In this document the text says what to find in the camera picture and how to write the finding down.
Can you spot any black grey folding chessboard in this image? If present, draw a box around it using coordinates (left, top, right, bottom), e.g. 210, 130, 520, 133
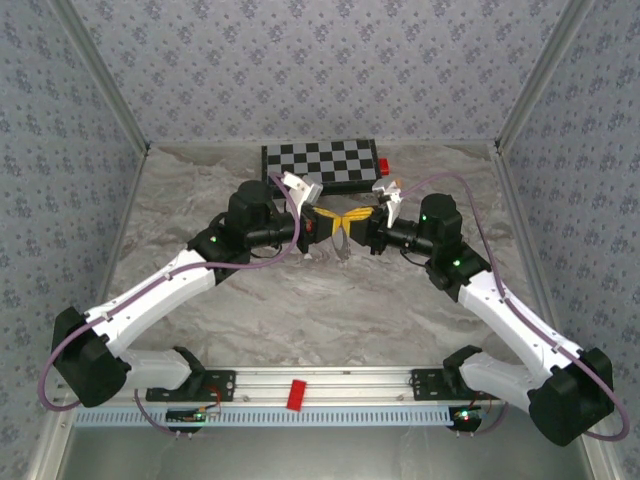
259, 138, 384, 197

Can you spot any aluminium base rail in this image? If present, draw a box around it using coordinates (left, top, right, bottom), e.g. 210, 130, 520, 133
53, 364, 534, 406

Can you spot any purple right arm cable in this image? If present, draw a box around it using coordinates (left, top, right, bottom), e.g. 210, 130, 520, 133
401, 172, 630, 442

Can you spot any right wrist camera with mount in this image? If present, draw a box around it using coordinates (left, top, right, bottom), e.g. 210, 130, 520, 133
371, 177, 407, 226

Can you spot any aluminium frame post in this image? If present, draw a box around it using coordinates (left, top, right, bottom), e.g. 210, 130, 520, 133
49, 0, 152, 154
493, 0, 597, 154

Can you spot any long red toy brick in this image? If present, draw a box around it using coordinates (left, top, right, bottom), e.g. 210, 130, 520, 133
285, 378, 308, 412

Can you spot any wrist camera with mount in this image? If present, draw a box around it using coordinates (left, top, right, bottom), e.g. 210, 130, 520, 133
371, 177, 407, 226
269, 171, 326, 217

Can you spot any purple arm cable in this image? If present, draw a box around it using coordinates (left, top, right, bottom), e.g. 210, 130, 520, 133
401, 172, 630, 442
38, 172, 305, 440

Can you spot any light blue slotted cable duct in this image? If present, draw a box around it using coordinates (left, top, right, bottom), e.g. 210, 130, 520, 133
73, 404, 454, 429

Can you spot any aluminium side rail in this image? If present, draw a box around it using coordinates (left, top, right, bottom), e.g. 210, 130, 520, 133
491, 147, 571, 364
77, 147, 151, 366

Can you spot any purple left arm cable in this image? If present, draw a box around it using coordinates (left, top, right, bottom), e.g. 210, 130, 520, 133
38, 172, 305, 440

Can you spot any grey metal panel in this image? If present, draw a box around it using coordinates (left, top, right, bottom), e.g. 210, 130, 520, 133
49, 424, 611, 480

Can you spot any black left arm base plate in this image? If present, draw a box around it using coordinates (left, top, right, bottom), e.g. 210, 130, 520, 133
145, 369, 237, 403

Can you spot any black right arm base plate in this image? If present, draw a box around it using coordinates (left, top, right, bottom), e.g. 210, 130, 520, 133
410, 368, 503, 402

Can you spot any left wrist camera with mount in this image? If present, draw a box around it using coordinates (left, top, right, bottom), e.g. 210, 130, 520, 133
269, 171, 326, 217

